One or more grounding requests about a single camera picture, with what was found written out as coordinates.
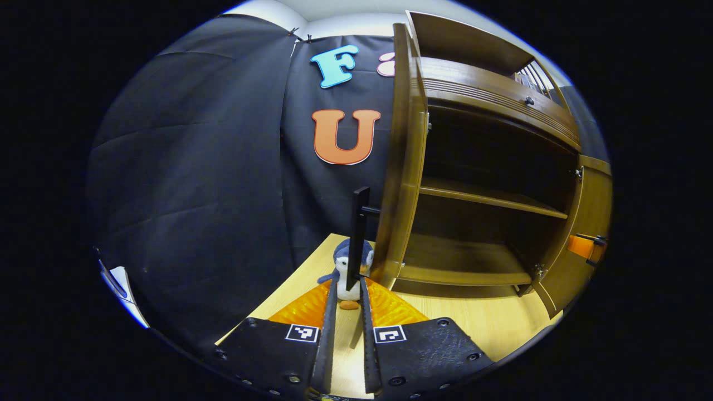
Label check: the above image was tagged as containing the wooden cabinet door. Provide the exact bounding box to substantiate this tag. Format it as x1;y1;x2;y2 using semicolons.
535;155;613;319
348;22;429;291

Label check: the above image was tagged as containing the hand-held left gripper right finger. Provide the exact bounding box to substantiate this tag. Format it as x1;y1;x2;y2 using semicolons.
359;277;496;401

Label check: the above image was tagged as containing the black backdrop cloth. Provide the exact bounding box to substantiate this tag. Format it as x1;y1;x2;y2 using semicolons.
86;14;611;357

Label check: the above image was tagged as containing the penguin plush toy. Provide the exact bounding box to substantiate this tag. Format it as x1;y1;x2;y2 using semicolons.
318;238;375;311

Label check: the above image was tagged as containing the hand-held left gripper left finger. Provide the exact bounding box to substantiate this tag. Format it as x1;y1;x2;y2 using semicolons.
214;277;339;401

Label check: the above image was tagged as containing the wooden inner cabinet shelf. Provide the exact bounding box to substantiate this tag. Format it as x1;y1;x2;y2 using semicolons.
419;178;569;221

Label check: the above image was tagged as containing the wooden double-door shoe cabinet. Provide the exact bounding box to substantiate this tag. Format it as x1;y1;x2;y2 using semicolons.
409;10;613;299

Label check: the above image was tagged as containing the wooden cabinet drawer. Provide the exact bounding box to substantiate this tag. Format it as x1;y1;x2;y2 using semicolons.
421;57;582;148

